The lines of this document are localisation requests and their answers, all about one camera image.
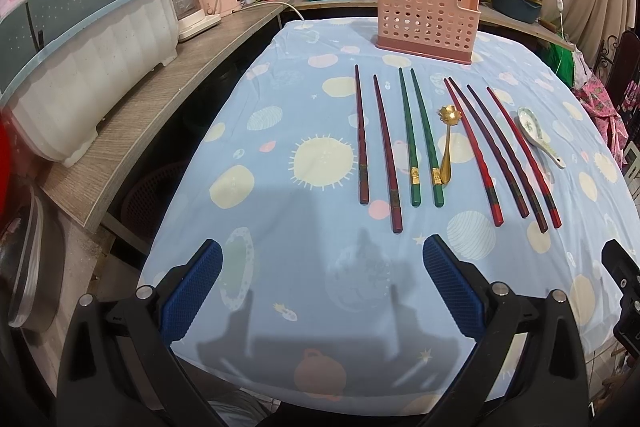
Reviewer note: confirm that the green plastic bag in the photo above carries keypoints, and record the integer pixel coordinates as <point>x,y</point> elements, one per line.
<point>561,61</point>

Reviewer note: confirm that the white dish drainer box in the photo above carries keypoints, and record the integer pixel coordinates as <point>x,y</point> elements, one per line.
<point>56,101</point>

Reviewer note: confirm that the dark red chopstick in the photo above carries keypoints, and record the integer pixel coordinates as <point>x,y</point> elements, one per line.
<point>362,145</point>
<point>395,207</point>

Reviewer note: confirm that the gold flower spoon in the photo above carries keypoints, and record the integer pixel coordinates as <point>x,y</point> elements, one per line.
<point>449,116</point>

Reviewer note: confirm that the pink perforated utensil holder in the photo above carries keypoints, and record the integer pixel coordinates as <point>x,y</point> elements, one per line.
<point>440,29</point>

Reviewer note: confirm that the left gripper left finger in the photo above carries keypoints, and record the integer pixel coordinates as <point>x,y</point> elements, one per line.
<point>185,288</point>

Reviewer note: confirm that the pink floral garment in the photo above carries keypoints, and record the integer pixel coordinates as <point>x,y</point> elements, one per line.
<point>591,93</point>

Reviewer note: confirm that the dark maroon chopstick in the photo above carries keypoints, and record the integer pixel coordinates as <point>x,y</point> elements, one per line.
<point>465,106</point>
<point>533,202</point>

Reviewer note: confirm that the light blue patterned tablecloth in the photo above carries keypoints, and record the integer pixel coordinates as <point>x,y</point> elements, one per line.
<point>319,302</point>

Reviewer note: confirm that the white ceramic soup spoon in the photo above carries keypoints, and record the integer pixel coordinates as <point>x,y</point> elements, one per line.
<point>532,129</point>

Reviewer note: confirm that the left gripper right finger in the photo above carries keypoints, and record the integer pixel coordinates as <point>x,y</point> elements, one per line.
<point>459,284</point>

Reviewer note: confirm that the teal dish drainer lid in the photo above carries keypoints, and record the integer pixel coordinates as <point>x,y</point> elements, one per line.
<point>33,24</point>

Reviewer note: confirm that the grey back counter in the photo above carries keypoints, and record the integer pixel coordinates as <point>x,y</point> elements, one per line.
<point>488,16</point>

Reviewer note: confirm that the white blender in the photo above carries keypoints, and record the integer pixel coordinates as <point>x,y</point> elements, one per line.
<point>193,19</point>

